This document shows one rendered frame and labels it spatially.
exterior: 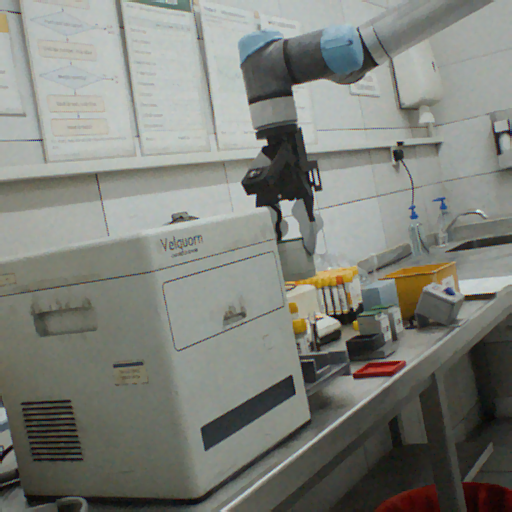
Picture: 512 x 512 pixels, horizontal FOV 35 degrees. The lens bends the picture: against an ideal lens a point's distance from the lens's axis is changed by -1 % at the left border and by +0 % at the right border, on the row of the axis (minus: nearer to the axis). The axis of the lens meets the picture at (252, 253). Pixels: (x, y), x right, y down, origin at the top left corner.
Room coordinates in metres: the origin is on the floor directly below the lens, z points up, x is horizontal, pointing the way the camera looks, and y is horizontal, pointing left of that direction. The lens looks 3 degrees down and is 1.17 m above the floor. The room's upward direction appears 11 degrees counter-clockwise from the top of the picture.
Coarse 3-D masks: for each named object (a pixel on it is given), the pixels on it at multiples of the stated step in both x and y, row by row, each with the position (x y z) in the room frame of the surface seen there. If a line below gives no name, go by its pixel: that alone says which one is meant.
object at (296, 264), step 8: (280, 248) 1.30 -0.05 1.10; (288, 248) 1.30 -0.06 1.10; (296, 248) 1.29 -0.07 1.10; (304, 248) 1.30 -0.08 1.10; (280, 256) 1.31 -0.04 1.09; (288, 256) 1.30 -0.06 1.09; (296, 256) 1.29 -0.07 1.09; (304, 256) 1.29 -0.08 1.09; (312, 256) 1.31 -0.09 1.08; (288, 264) 1.30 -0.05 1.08; (296, 264) 1.29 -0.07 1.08; (304, 264) 1.29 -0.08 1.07; (312, 264) 1.31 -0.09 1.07; (288, 272) 1.30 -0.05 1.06; (296, 272) 1.29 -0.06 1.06; (304, 272) 1.29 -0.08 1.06; (312, 272) 1.31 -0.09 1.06; (288, 280) 1.30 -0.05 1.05; (296, 280) 1.29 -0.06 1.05
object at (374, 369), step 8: (400, 360) 1.34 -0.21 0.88; (360, 368) 1.33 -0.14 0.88; (368, 368) 1.35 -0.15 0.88; (376, 368) 1.34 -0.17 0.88; (384, 368) 1.33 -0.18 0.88; (392, 368) 1.28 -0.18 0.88; (400, 368) 1.31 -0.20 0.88; (360, 376) 1.30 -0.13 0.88; (368, 376) 1.29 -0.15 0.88; (376, 376) 1.29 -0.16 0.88
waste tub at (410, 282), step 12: (444, 264) 1.82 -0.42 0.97; (384, 276) 1.80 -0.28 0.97; (396, 276) 1.75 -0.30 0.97; (408, 276) 1.74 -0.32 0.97; (420, 276) 1.72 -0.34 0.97; (432, 276) 1.71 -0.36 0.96; (444, 276) 1.75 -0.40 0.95; (456, 276) 1.80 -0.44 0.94; (408, 288) 1.74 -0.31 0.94; (420, 288) 1.72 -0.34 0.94; (456, 288) 1.79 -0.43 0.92; (408, 300) 1.74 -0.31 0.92; (408, 312) 1.74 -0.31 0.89
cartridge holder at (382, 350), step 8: (360, 336) 1.49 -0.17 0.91; (368, 336) 1.48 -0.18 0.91; (376, 336) 1.44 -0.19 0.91; (352, 344) 1.45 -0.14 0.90; (360, 344) 1.44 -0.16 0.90; (368, 344) 1.43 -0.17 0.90; (376, 344) 1.43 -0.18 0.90; (384, 344) 1.46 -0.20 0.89; (392, 344) 1.45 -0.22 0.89; (352, 352) 1.45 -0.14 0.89; (360, 352) 1.44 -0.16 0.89; (368, 352) 1.43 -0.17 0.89; (376, 352) 1.42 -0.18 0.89; (384, 352) 1.41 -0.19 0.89; (392, 352) 1.45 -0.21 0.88
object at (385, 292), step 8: (384, 280) 1.70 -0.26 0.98; (392, 280) 1.70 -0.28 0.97; (368, 288) 1.63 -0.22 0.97; (376, 288) 1.62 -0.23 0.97; (384, 288) 1.65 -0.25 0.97; (392, 288) 1.69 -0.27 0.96; (368, 296) 1.63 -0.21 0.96; (376, 296) 1.63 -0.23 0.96; (384, 296) 1.64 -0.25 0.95; (392, 296) 1.68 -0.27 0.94; (368, 304) 1.64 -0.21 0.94; (376, 304) 1.63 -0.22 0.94; (408, 320) 1.70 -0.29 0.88
